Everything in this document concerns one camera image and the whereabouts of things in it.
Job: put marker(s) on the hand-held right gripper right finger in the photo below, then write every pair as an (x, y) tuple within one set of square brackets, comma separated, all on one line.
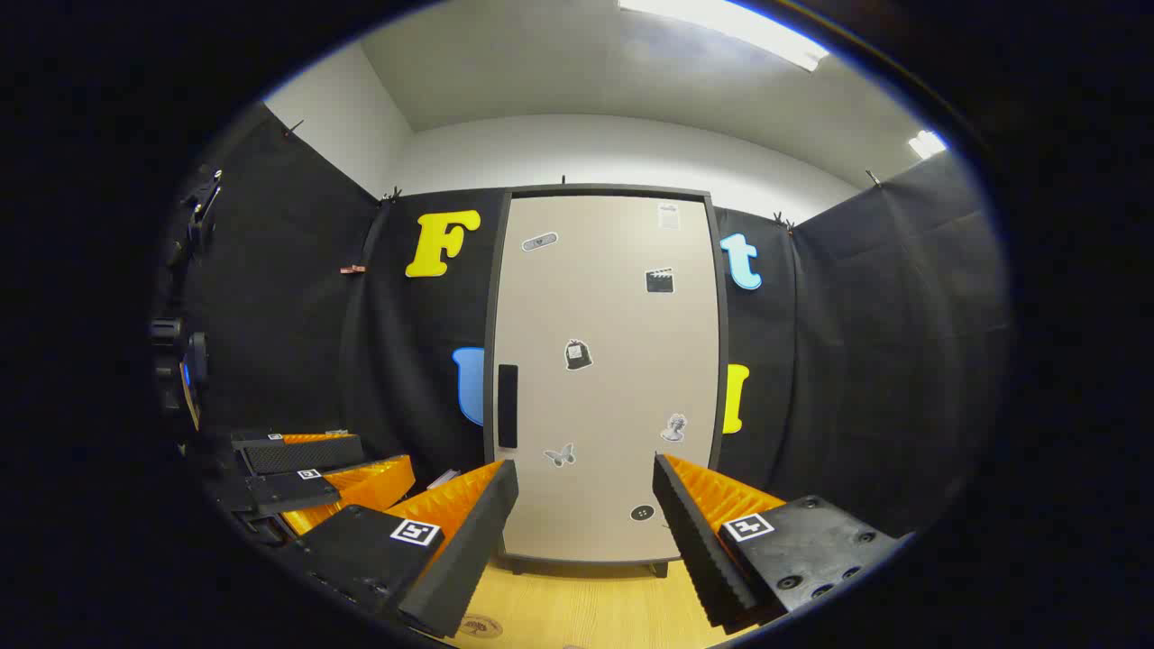
[(694, 550)]

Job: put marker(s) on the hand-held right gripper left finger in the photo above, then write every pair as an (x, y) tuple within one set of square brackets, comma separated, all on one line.
[(469, 559)]

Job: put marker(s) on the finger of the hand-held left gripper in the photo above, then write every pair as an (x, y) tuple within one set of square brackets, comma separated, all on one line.
[(302, 453), (288, 491)]

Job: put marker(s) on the gray cabinet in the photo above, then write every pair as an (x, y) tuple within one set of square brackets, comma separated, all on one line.
[(490, 297)]

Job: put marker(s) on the lavender book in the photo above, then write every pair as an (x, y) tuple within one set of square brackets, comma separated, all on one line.
[(444, 479)]

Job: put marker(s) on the black backdrop cloth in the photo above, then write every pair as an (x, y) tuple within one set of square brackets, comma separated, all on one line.
[(883, 361)]

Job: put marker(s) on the small ceiling light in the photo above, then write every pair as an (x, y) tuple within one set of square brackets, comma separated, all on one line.
[(927, 143)]

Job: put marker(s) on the long ceiling light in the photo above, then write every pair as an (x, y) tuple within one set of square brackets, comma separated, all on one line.
[(721, 29)]

